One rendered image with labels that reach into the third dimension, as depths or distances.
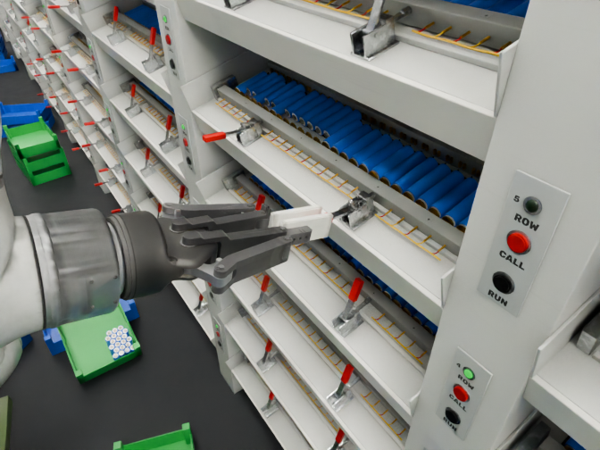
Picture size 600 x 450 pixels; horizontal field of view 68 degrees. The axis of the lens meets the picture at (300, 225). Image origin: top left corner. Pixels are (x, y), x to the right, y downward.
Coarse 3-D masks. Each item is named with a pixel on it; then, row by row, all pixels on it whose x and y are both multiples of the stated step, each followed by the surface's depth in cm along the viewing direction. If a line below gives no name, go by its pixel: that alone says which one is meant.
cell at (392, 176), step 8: (416, 152) 59; (408, 160) 58; (416, 160) 58; (424, 160) 58; (400, 168) 57; (408, 168) 57; (384, 176) 57; (392, 176) 57; (400, 176) 57; (392, 184) 57
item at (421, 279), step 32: (224, 64) 83; (256, 64) 87; (192, 96) 83; (224, 128) 77; (256, 160) 69; (288, 160) 67; (288, 192) 64; (320, 192) 60; (384, 224) 54; (384, 256) 51; (416, 256) 50; (416, 288) 47; (448, 288) 43
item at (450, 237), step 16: (224, 96) 81; (240, 96) 78; (256, 112) 74; (272, 128) 71; (288, 128) 68; (304, 144) 65; (320, 144) 64; (304, 160) 64; (320, 160) 63; (336, 160) 60; (320, 176) 61; (336, 176) 60; (352, 176) 58; (368, 176) 57; (352, 192) 57; (368, 192) 56; (384, 192) 54; (400, 208) 52; (416, 208) 51; (416, 224) 51; (432, 224) 49; (448, 224) 49; (448, 240) 47
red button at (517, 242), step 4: (512, 236) 34; (516, 236) 34; (520, 236) 34; (508, 240) 35; (512, 240) 34; (516, 240) 34; (520, 240) 34; (524, 240) 34; (508, 244) 35; (512, 244) 34; (516, 244) 34; (520, 244) 34; (524, 244) 34; (512, 248) 35; (516, 248) 34; (520, 248) 34; (524, 248) 34; (516, 252) 34; (520, 252) 34
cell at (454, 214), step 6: (474, 192) 52; (468, 198) 51; (462, 204) 51; (468, 204) 50; (450, 210) 51; (456, 210) 50; (462, 210) 50; (468, 210) 50; (450, 216) 50; (456, 216) 50; (462, 216) 50; (456, 222) 50
